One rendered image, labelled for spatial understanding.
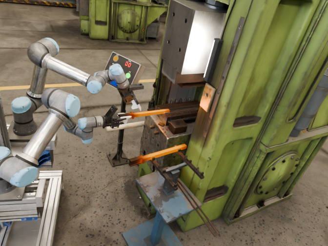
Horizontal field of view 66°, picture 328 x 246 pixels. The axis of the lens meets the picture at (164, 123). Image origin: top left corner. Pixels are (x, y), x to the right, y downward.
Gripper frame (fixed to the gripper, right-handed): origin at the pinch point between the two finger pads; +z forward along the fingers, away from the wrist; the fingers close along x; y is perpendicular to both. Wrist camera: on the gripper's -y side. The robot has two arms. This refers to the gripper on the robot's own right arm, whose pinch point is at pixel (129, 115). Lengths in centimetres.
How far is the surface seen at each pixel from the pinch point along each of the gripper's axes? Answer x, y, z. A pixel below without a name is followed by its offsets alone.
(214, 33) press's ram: 13, -64, 45
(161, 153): 36.6, 7.7, 8.6
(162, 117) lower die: 1.6, 4.8, 27.7
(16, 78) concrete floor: -279, 99, -68
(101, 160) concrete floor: -62, 100, 2
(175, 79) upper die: 7.8, -30.1, 27.9
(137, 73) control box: -41.0, -13.0, 22.1
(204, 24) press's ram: 13, -69, 36
